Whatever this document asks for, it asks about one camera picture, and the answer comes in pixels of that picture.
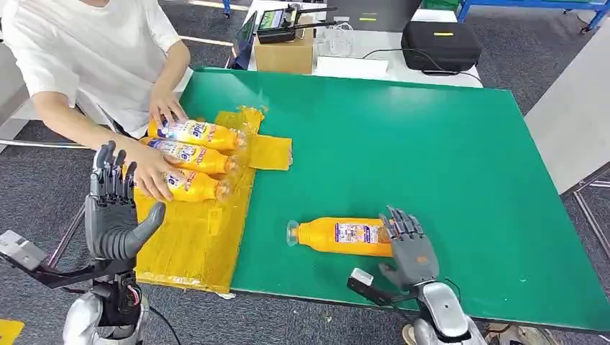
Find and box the orange drink bottle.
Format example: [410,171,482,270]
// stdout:
[133,169,233,203]
[147,116,247,152]
[139,137,240,175]
[286,216,396,258]

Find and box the black power cable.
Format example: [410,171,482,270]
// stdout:
[362,47,483,84]

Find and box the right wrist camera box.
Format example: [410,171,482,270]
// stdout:
[346,267,396,307]

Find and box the blue metal frame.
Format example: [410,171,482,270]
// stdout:
[456,0,610,35]

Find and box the brown cardboard box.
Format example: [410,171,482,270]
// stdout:
[253,26,316,75]

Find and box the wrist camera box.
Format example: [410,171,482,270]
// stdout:
[0,229,51,275]
[346,267,396,307]

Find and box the dark laptop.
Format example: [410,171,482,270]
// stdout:
[226,11,258,71]

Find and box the dark grey case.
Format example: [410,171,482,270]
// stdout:
[326,0,423,33]

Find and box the clear bag with white cable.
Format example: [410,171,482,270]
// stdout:
[315,22,356,58]

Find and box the white flat box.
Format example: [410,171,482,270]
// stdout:
[314,56,389,81]

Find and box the person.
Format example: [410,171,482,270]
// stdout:
[0,0,194,201]

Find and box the green table mat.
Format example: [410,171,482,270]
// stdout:
[178,66,610,333]

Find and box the black case with yellow label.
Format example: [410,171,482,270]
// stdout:
[401,21,482,73]

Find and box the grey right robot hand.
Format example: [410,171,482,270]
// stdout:
[378,206,440,291]

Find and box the grey table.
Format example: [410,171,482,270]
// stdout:
[524,19,610,260]

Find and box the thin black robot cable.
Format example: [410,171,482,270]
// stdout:
[150,307,182,345]

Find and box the black remote controller with screen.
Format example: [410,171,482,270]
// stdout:
[256,4,338,45]

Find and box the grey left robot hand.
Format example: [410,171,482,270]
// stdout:
[84,140,167,262]

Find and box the person's right hand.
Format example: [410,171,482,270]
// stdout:
[114,138,180,202]

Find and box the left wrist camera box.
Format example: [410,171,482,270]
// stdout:
[0,229,51,275]

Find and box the person's left hand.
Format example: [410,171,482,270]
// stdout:
[148,88,189,129]

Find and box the green crate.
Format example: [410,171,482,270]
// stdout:
[422,0,461,12]

